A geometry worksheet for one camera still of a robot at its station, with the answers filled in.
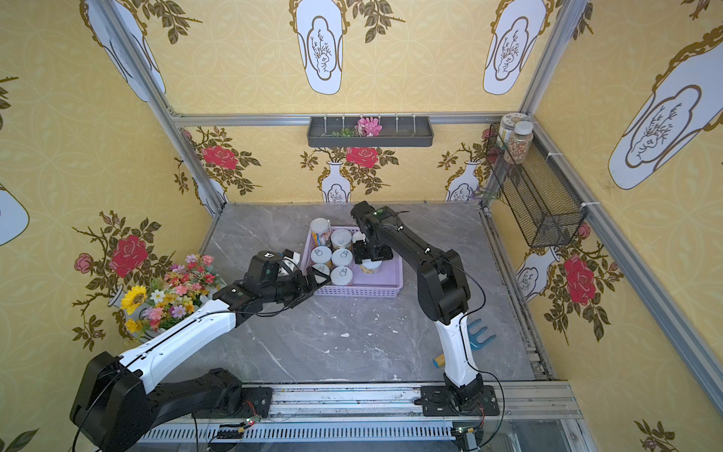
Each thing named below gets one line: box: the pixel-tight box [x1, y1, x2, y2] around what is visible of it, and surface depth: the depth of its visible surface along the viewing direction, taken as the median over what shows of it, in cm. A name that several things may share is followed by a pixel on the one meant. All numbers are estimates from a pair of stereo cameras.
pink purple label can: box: [330, 265, 354, 286], surface depth 95 cm
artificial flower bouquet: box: [108, 254, 227, 343], surface depth 77 cm
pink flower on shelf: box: [353, 116, 384, 138], surface depth 90 cm
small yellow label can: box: [310, 245, 333, 264], surface depth 100 cm
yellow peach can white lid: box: [330, 227, 353, 251], surface depth 102 cm
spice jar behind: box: [497, 113, 531, 148], surface depth 87 cm
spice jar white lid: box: [503, 120, 534, 165], surface depth 82 cm
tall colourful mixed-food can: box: [309, 217, 332, 250], surface depth 100 cm
